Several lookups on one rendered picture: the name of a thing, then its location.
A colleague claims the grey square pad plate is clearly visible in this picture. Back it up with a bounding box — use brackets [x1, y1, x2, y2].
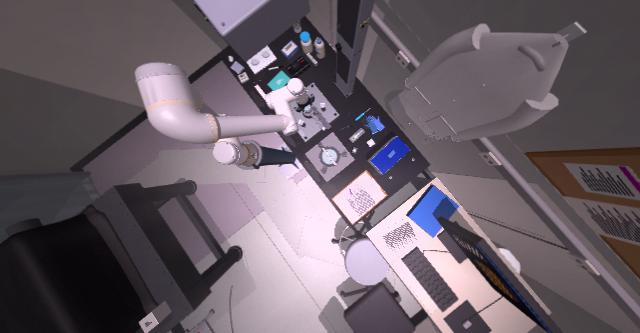
[304, 132, 356, 184]

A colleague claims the blue flat box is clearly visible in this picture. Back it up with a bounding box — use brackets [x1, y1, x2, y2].
[367, 134, 413, 176]

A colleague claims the black mouse pad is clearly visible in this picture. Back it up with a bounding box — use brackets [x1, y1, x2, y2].
[443, 299, 494, 333]

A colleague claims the black case with red marks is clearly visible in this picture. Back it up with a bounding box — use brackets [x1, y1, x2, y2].
[285, 54, 314, 77]

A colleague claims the white bottle with blue cap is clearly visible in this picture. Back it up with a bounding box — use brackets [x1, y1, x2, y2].
[298, 30, 315, 56]

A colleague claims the white tray with two discs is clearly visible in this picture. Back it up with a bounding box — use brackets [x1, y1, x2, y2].
[245, 45, 278, 76]

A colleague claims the blue glove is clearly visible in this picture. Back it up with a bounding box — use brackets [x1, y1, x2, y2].
[364, 114, 387, 136]

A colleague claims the black upright column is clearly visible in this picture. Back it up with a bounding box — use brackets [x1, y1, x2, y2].
[333, 0, 385, 99]

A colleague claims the brown clipboard with paper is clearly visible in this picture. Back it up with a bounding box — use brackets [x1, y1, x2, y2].
[330, 169, 390, 226]

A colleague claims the grey cabinet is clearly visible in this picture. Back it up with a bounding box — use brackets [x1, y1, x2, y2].
[171, 0, 312, 60]

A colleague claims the blue folder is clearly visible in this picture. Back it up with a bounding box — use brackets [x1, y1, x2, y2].
[405, 184, 461, 239]

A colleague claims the printed white paper sheet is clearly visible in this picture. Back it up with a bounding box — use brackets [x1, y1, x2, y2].
[381, 220, 419, 251]

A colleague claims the round white stool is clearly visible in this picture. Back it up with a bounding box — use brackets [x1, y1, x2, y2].
[331, 219, 392, 297]

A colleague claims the pale desk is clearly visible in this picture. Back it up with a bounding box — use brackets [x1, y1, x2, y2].
[365, 176, 554, 333]

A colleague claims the black keyboard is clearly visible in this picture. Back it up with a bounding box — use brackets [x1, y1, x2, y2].
[400, 245, 459, 312]

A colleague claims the dark grey chair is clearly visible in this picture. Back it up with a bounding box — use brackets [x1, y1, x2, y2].
[342, 282, 429, 333]

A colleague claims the black monitor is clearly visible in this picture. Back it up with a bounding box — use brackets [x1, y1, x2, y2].
[438, 215, 557, 333]

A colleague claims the black and grey trolley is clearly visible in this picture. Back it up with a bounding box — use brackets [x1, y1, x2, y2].
[0, 179, 245, 333]

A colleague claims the cork notice board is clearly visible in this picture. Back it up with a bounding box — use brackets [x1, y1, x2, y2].
[524, 146, 640, 280]

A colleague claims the grey instrument base plate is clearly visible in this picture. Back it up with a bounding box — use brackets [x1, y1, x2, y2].
[291, 82, 342, 142]

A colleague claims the grey rail bar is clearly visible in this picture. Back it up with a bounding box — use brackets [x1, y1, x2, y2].
[309, 111, 333, 130]

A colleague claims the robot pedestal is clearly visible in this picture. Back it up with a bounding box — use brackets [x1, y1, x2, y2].
[255, 144, 309, 184]

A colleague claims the thin grey floor cable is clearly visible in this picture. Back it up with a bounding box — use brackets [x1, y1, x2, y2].
[226, 284, 237, 333]

